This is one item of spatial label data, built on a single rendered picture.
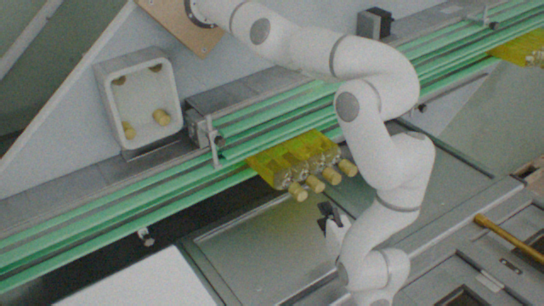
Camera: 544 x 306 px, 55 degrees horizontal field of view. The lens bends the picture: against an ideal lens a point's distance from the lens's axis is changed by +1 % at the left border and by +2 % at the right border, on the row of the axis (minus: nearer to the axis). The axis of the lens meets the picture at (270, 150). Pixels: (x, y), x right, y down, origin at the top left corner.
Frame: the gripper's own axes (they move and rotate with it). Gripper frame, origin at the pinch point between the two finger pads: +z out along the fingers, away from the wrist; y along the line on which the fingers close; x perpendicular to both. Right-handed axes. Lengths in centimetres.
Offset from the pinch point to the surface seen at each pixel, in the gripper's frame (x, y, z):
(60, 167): 61, 8, 34
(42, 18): 63, 28, 91
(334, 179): -7.5, 0.4, 11.7
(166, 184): 36.0, 3.6, 21.8
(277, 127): 1.3, 5.9, 33.8
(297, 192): 4.1, 1.3, 9.3
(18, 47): 72, 20, 88
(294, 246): 6.9, -13.0, 4.3
